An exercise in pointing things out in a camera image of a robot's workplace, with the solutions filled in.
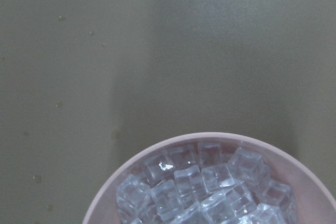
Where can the pink bowl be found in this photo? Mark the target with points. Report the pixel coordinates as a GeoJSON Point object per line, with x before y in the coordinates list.
{"type": "Point", "coordinates": [315, 204]}

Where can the clear ice cubes pile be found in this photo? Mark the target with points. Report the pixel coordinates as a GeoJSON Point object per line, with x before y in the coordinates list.
{"type": "Point", "coordinates": [203, 183]}

